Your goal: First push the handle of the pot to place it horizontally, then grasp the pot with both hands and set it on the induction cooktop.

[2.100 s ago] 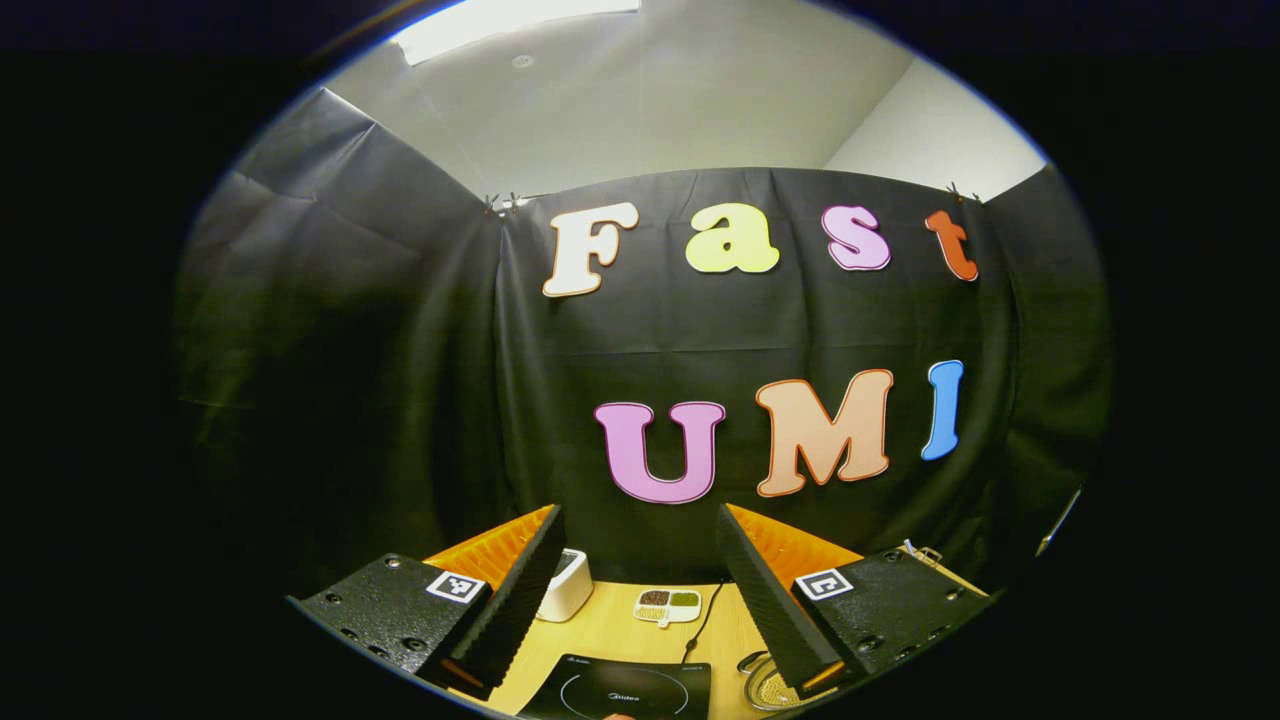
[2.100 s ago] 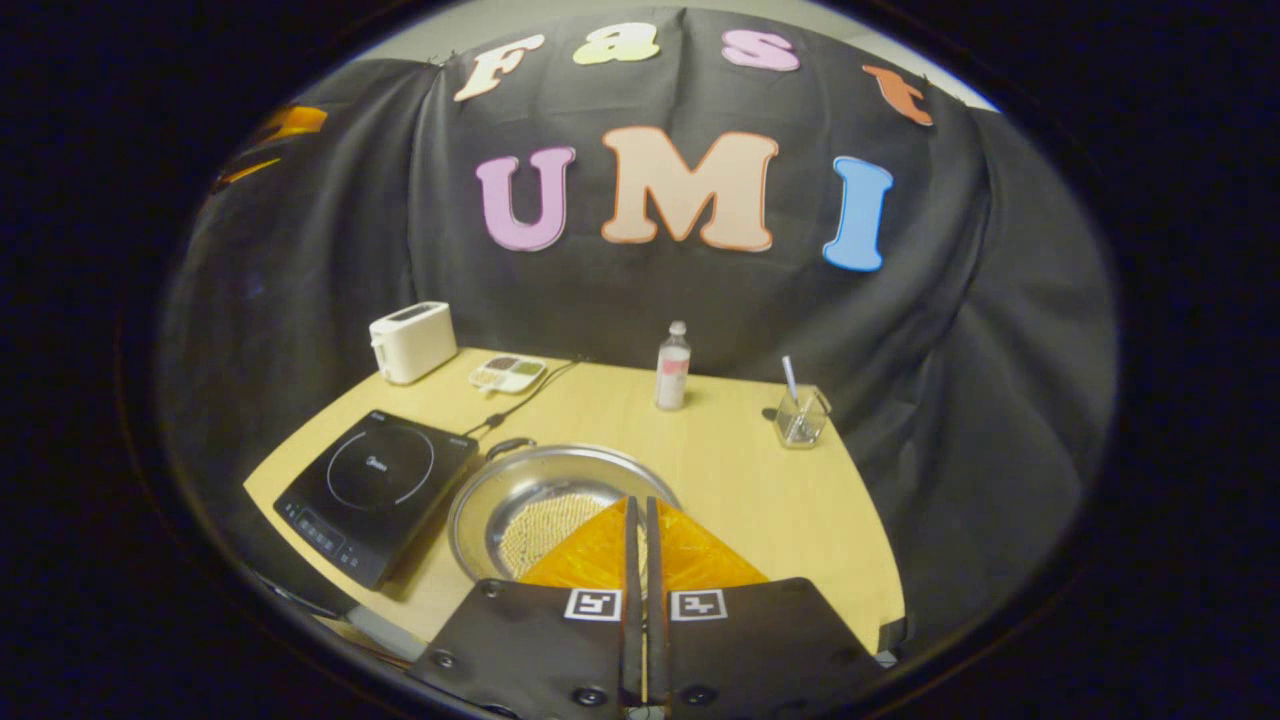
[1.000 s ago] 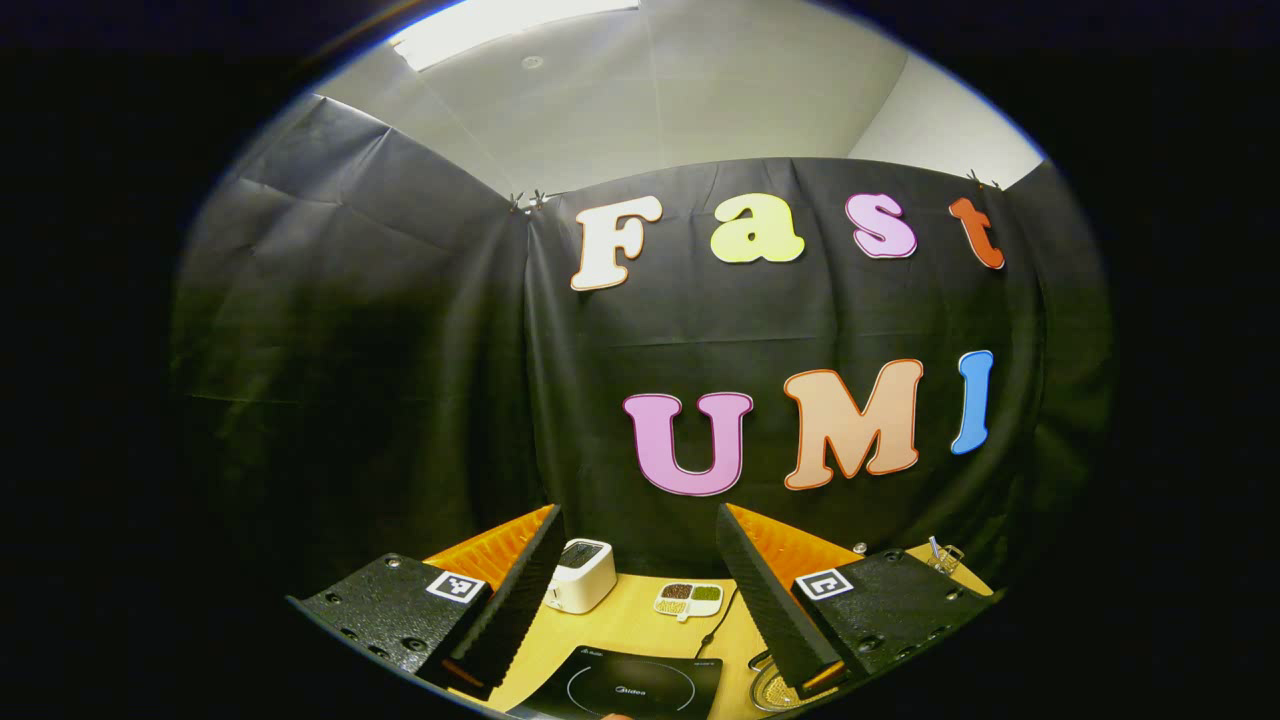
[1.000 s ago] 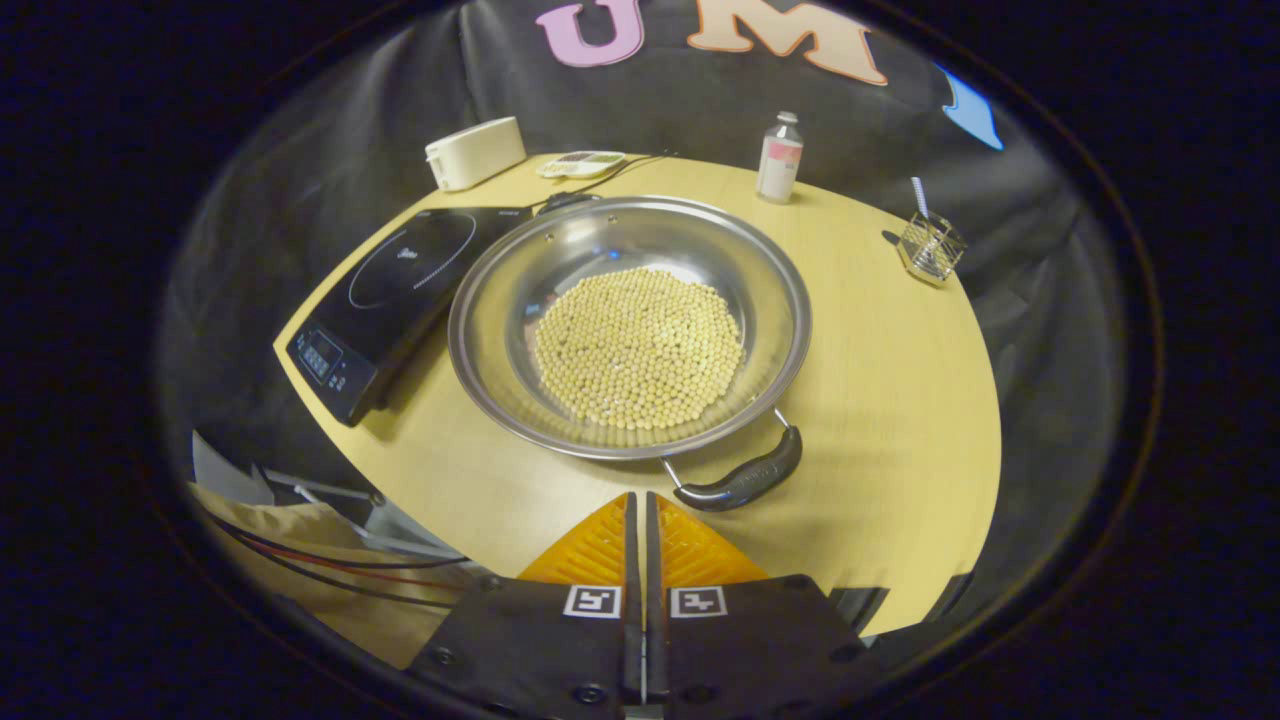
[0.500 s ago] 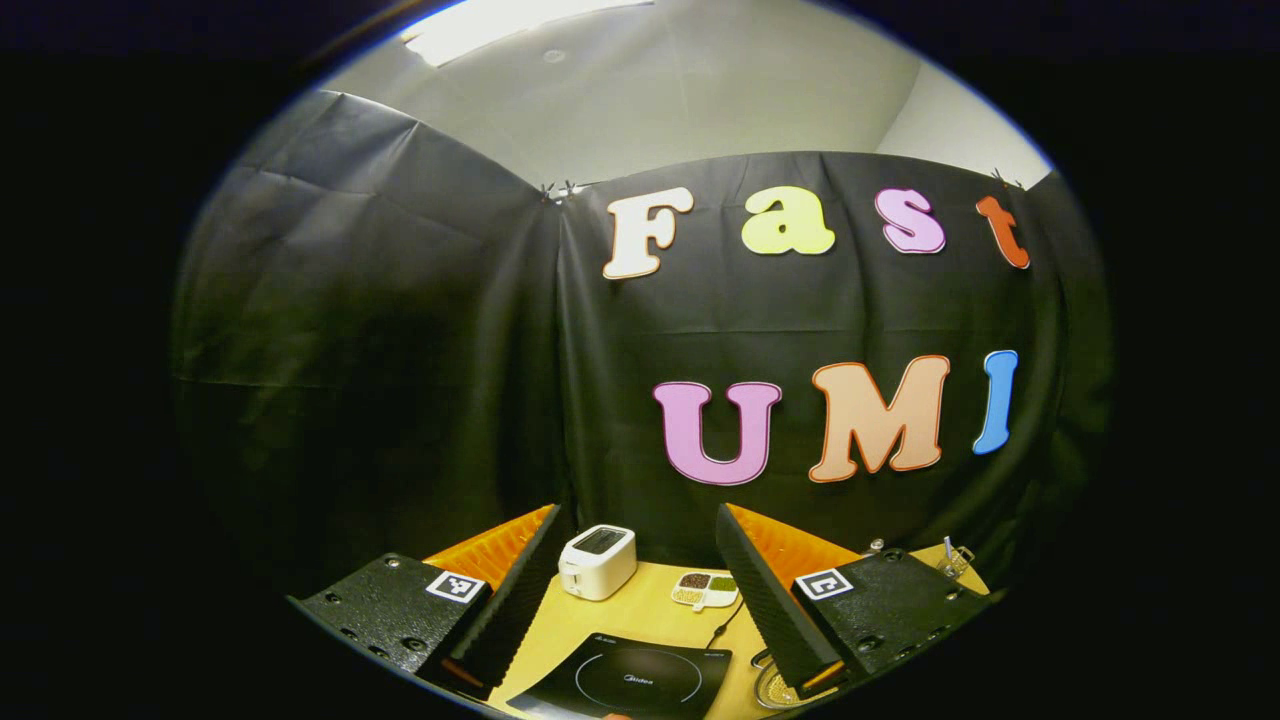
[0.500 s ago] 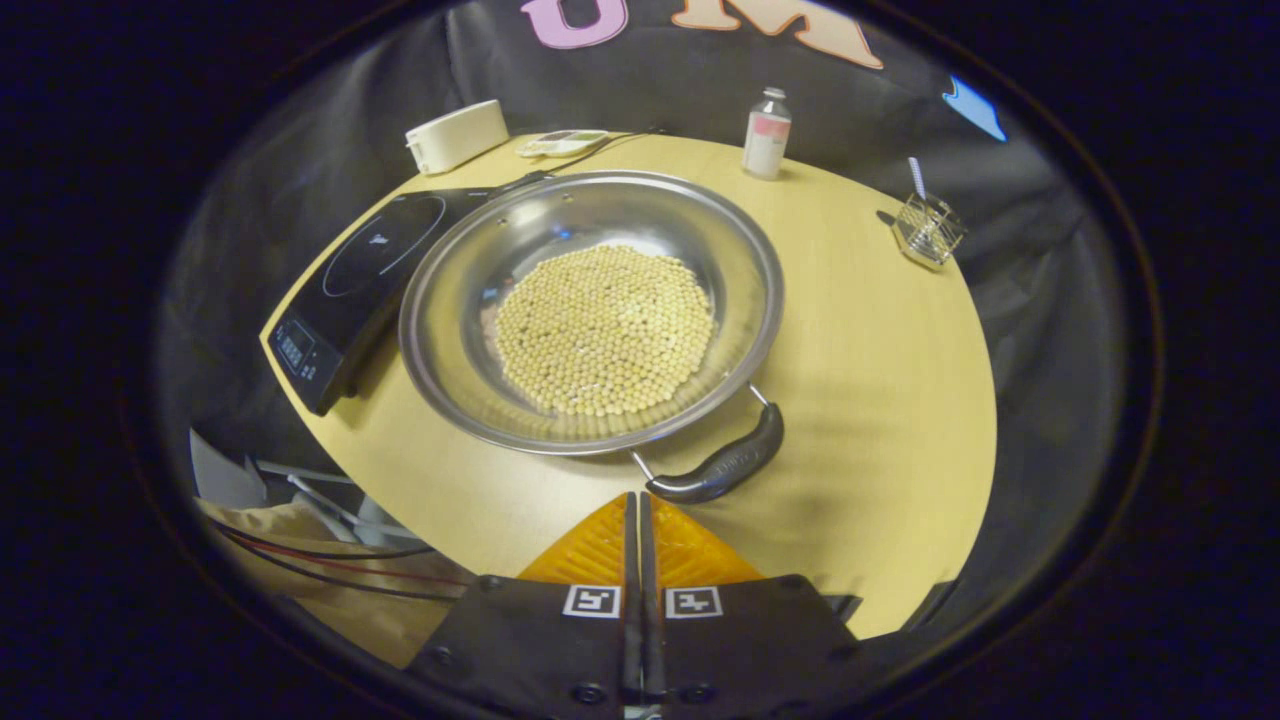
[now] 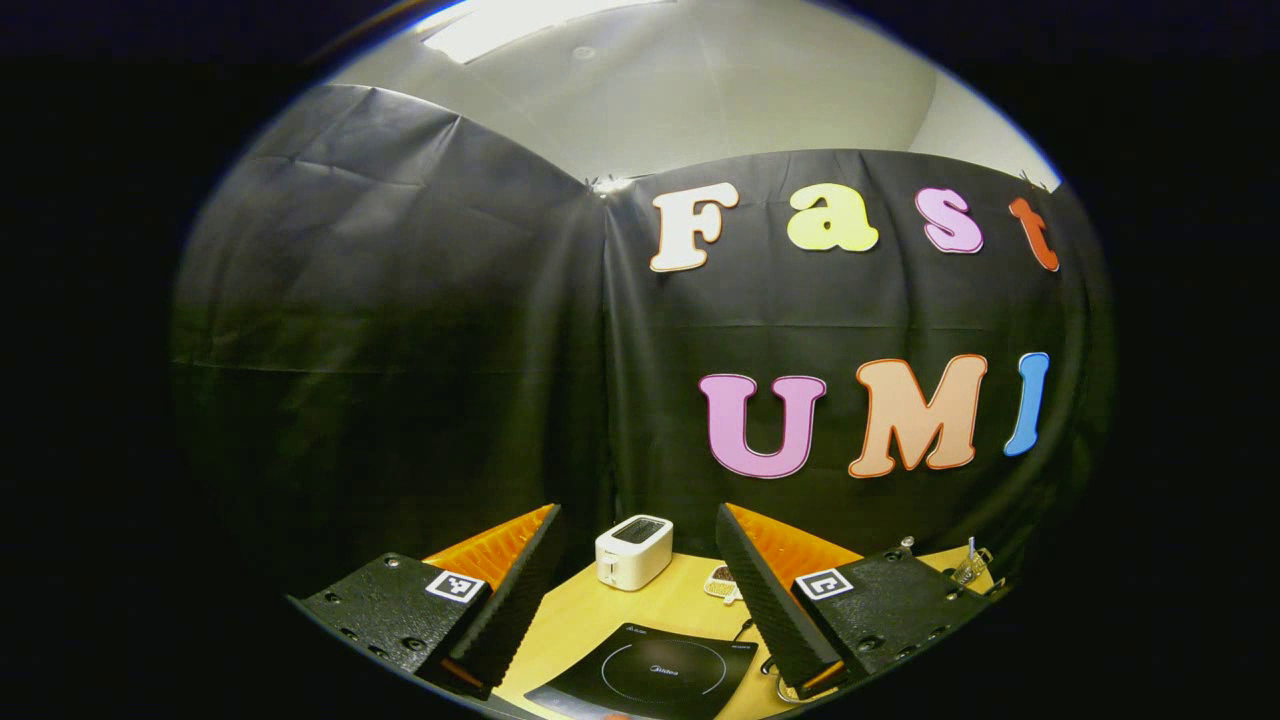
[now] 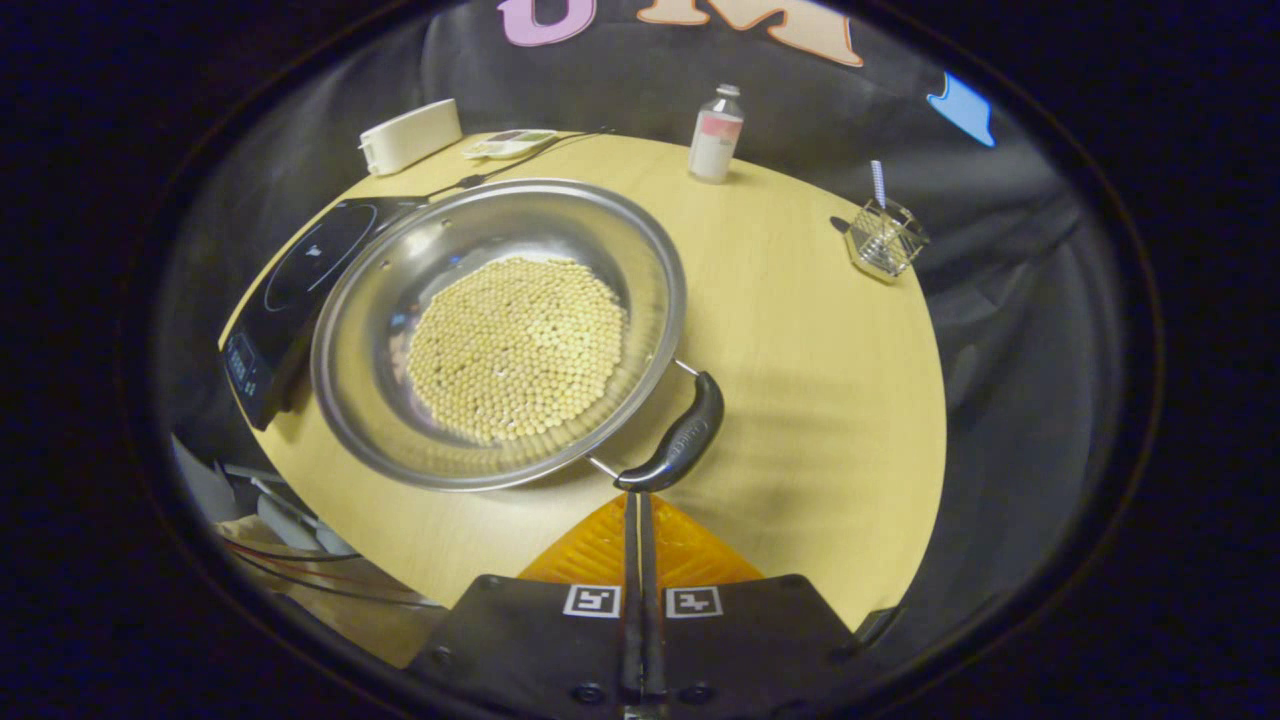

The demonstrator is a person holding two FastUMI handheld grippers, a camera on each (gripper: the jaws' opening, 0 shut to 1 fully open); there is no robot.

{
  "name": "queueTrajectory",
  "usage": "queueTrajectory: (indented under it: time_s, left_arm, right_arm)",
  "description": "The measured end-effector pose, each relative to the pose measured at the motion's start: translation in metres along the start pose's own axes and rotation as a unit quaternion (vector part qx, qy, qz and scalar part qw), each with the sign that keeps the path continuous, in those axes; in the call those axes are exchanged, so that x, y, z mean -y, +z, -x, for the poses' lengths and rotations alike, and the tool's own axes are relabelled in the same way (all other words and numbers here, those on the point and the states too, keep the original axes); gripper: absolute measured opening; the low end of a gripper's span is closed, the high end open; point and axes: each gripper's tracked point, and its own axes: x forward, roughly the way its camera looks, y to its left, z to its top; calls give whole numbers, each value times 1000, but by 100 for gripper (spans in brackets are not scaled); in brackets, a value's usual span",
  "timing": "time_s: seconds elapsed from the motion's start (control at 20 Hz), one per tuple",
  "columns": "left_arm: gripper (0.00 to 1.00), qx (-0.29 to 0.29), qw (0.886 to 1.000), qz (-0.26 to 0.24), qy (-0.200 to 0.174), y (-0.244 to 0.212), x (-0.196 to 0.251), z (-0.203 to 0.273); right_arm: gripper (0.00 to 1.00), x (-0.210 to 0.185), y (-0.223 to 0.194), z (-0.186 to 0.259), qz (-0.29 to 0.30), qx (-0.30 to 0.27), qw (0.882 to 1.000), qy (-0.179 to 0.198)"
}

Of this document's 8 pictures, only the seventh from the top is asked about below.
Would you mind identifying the white toaster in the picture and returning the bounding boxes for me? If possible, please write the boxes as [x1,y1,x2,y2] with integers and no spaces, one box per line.
[595,515,674,592]

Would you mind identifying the black induction cooktop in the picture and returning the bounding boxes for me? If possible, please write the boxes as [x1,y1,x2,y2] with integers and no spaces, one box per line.
[524,623,759,720]

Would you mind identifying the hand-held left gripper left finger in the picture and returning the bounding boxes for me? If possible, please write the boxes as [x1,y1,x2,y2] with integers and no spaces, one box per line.
[290,503,563,699]

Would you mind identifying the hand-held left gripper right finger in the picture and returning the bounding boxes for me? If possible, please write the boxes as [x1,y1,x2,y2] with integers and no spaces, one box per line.
[715,503,1001,699]

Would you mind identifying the metal wire utensil holder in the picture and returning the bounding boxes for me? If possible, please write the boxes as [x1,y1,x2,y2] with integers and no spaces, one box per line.
[950,545,997,587]

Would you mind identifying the steel pot with black handle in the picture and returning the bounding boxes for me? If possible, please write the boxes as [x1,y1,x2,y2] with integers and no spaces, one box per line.
[762,655,841,706]

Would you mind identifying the black backdrop cloth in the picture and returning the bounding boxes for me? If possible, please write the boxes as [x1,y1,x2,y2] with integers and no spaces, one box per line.
[170,85,1113,601]

